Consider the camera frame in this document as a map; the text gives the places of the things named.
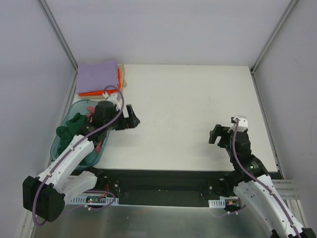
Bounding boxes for lilac purple t shirt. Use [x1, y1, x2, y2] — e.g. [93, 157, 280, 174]
[75, 59, 120, 94]

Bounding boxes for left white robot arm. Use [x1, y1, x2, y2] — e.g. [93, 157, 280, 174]
[22, 100, 140, 226]

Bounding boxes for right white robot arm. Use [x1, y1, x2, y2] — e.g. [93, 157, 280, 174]
[209, 124, 316, 238]

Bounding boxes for pink red t shirt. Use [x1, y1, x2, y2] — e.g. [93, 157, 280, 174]
[86, 106, 103, 154]

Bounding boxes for folded orange t shirt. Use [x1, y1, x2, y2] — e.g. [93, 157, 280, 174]
[78, 68, 123, 97]

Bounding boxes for folded beige t shirt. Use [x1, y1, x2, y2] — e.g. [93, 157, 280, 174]
[118, 64, 127, 90]

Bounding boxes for dark green t shirt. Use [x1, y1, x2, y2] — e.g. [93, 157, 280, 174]
[56, 113, 88, 156]

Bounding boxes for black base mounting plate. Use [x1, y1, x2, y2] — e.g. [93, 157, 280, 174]
[47, 167, 284, 206]

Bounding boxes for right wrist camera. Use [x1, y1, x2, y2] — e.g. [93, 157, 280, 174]
[228, 115, 248, 132]

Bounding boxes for right white cable duct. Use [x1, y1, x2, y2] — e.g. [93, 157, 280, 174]
[208, 199, 226, 209]

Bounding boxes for white cable duct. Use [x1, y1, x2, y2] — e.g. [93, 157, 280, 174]
[208, 199, 226, 209]
[68, 195, 119, 206]

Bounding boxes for left white cable duct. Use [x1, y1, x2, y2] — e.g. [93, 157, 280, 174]
[68, 195, 119, 206]

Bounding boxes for right aluminium corner post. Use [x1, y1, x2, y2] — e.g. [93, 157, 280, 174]
[250, 0, 300, 75]

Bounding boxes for aluminium corner post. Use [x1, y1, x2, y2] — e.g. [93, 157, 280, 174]
[38, 0, 81, 72]
[250, 0, 300, 75]

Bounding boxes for left aluminium corner post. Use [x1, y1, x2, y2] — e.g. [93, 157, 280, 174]
[38, 0, 81, 72]

